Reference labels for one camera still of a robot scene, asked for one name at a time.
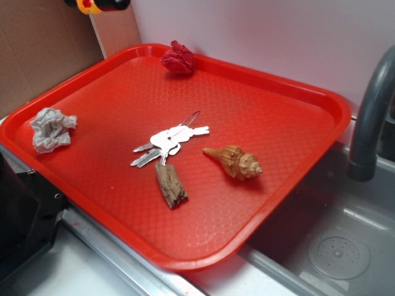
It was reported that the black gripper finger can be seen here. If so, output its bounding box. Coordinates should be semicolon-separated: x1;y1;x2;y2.
64;0;77;7
95;0;130;12

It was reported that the yellow rubber duck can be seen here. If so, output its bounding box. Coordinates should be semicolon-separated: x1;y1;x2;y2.
76;0;102;15

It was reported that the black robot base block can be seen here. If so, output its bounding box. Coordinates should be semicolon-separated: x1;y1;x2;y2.
1;155;66;283

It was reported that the brown cardboard panel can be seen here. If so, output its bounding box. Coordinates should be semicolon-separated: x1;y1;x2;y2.
1;1;141;118

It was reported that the crumpled red cloth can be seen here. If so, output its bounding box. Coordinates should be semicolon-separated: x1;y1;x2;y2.
160;40;194;75

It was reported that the crumpled white paper towel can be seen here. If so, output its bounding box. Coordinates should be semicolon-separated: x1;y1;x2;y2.
30;108;78;154

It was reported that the silver key bunch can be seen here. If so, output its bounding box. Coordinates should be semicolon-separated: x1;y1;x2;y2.
130;111;210;168

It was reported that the red plastic tray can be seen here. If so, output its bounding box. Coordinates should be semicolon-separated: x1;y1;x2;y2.
1;44;351;271

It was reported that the brown driftwood piece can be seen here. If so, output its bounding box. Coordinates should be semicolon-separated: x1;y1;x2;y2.
155;162;188;209

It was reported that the tan conch seashell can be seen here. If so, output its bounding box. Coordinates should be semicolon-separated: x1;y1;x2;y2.
202;145;263;181

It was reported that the grey faucet spout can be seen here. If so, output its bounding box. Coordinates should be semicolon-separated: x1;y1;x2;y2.
346;47;394;182

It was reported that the grey toy sink basin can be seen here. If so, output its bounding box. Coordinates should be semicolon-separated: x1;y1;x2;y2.
188;145;394;295

